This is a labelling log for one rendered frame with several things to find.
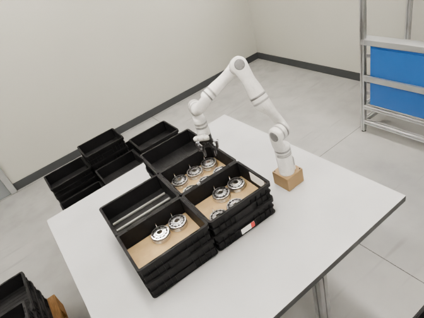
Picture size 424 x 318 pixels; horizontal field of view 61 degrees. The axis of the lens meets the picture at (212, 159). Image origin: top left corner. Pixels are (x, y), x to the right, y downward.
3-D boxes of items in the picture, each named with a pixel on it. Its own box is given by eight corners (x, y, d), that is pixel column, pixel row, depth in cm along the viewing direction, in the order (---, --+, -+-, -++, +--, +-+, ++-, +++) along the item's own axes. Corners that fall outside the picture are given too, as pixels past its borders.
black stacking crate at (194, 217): (186, 211, 203) (180, 197, 196) (214, 240, 181) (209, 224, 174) (124, 251, 190) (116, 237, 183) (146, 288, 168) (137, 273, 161)
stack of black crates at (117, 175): (144, 176, 360) (132, 149, 341) (158, 188, 338) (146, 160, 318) (109, 197, 346) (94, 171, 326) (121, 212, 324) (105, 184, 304)
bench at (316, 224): (240, 176, 345) (224, 114, 305) (399, 276, 227) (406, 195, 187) (90, 280, 288) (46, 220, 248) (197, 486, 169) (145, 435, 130)
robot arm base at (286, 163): (286, 164, 217) (281, 142, 207) (298, 169, 210) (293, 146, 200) (276, 173, 213) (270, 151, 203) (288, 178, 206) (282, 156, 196)
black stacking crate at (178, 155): (192, 141, 261) (188, 129, 255) (214, 156, 239) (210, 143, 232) (145, 168, 248) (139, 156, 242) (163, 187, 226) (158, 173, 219)
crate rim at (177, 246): (182, 199, 198) (180, 195, 196) (210, 227, 175) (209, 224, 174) (117, 240, 185) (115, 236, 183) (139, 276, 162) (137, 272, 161)
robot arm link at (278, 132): (278, 132, 187) (283, 158, 197) (289, 123, 191) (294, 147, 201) (265, 128, 193) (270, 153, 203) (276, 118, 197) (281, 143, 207)
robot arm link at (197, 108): (190, 111, 185) (209, 92, 184) (185, 105, 192) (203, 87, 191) (198, 120, 189) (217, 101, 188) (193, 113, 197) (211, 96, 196)
